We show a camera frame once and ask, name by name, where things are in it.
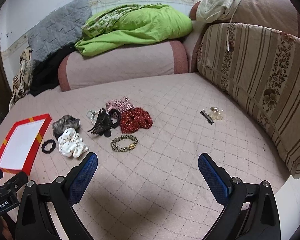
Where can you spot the black claw hair clip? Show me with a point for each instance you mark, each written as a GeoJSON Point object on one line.
{"type": "Point", "coordinates": [103, 124]}

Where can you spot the red white checked scrunchie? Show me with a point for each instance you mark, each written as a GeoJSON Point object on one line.
{"type": "Point", "coordinates": [121, 105]}

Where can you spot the clear plastic hair clip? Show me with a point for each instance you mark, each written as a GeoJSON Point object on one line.
{"type": "Point", "coordinates": [216, 113]}

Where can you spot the pink quilted bolster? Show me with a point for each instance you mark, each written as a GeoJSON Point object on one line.
{"type": "Point", "coordinates": [124, 63]}

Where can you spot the white dotted scrunchie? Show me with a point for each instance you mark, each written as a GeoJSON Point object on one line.
{"type": "Point", "coordinates": [70, 144]}

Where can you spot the small black scrunchie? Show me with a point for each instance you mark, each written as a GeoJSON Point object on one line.
{"type": "Point", "coordinates": [48, 146]}

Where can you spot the striped floral cushion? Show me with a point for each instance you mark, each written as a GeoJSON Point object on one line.
{"type": "Point", "coordinates": [259, 68]}

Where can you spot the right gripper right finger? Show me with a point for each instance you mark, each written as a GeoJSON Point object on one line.
{"type": "Point", "coordinates": [249, 210]}

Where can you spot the red white shallow box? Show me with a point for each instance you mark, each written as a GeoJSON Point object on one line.
{"type": "Point", "coordinates": [21, 144]}

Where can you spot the grey metallic scrunchie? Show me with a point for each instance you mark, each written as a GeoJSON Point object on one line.
{"type": "Point", "coordinates": [67, 121]}

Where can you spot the grey quilted pillow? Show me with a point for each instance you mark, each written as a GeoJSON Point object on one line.
{"type": "Point", "coordinates": [60, 28]}

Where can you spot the cream floral cloth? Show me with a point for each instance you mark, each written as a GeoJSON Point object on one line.
{"type": "Point", "coordinates": [209, 11]}

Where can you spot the red polka dot scrunchie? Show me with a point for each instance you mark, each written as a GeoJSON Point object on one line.
{"type": "Point", "coordinates": [134, 119]}

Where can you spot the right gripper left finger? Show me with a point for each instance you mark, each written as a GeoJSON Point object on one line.
{"type": "Point", "coordinates": [34, 220]}

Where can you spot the leaf patterned cloth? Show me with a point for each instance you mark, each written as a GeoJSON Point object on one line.
{"type": "Point", "coordinates": [22, 81]}

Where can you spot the green blanket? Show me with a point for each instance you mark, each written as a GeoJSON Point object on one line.
{"type": "Point", "coordinates": [131, 24]}

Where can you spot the black cloth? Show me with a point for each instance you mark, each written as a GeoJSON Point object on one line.
{"type": "Point", "coordinates": [45, 74]}

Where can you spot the pink quilted bed cover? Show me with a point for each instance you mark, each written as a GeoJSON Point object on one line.
{"type": "Point", "coordinates": [156, 191]}

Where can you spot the black flat hair clip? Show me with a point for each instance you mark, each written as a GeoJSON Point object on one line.
{"type": "Point", "coordinates": [206, 116]}

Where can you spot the brown sofa cushion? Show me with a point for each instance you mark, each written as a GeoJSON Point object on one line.
{"type": "Point", "coordinates": [277, 14]}

